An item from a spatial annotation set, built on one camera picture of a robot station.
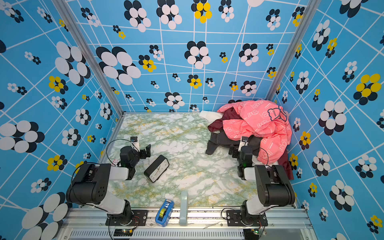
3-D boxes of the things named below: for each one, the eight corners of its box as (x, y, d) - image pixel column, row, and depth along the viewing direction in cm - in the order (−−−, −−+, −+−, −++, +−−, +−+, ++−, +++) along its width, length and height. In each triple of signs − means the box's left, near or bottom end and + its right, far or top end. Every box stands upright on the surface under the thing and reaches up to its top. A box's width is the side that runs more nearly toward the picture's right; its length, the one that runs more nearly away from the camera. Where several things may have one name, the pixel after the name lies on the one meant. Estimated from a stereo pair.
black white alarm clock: (147, 179, 88) (142, 172, 81) (163, 161, 96) (160, 153, 88) (154, 184, 86) (150, 178, 79) (169, 165, 94) (167, 158, 86)
